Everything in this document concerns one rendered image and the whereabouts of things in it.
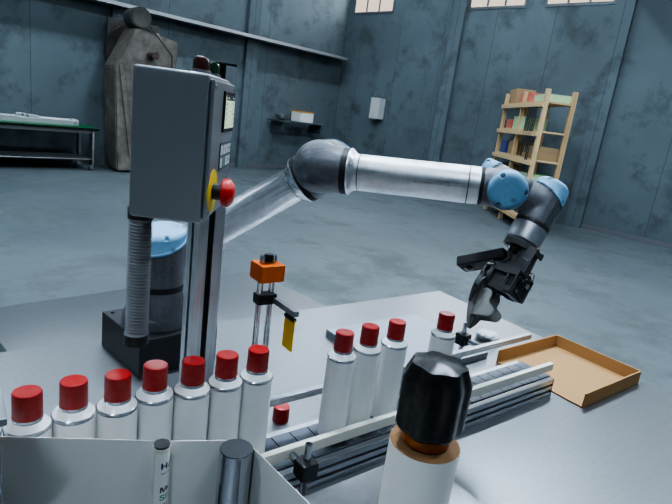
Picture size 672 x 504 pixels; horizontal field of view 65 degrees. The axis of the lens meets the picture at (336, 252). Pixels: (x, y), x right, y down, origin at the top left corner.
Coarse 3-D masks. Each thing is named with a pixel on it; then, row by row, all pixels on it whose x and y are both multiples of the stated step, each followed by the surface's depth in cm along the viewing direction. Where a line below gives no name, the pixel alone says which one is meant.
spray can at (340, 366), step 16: (336, 336) 92; (352, 336) 92; (336, 352) 92; (352, 352) 93; (336, 368) 92; (352, 368) 93; (336, 384) 92; (336, 400) 93; (320, 416) 96; (336, 416) 94; (320, 432) 96
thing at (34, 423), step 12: (12, 396) 62; (24, 396) 62; (36, 396) 62; (12, 408) 62; (24, 408) 62; (36, 408) 63; (12, 420) 62; (24, 420) 62; (36, 420) 63; (48, 420) 65; (12, 432) 62; (24, 432) 62; (36, 432) 63; (48, 432) 64
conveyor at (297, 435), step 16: (512, 368) 136; (528, 368) 137; (512, 384) 127; (480, 400) 118; (288, 432) 96; (304, 432) 97; (368, 432) 100; (384, 432) 100; (272, 448) 91; (336, 448) 94; (288, 464) 88
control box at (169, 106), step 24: (144, 72) 65; (168, 72) 65; (192, 72) 65; (144, 96) 65; (168, 96) 65; (192, 96) 66; (216, 96) 67; (144, 120) 66; (168, 120) 66; (192, 120) 66; (216, 120) 69; (144, 144) 67; (168, 144) 67; (192, 144) 67; (216, 144) 71; (144, 168) 68; (168, 168) 68; (192, 168) 68; (216, 168) 73; (144, 192) 68; (168, 192) 68; (192, 192) 69; (144, 216) 69; (168, 216) 69; (192, 216) 69
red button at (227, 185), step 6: (228, 180) 71; (216, 186) 71; (222, 186) 70; (228, 186) 71; (234, 186) 72; (216, 192) 71; (222, 192) 70; (228, 192) 70; (234, 192) 72; (216, 198) 72; (222, 198) 70; (228, 198) 71; (222, 204) 71; (228, 204) 72
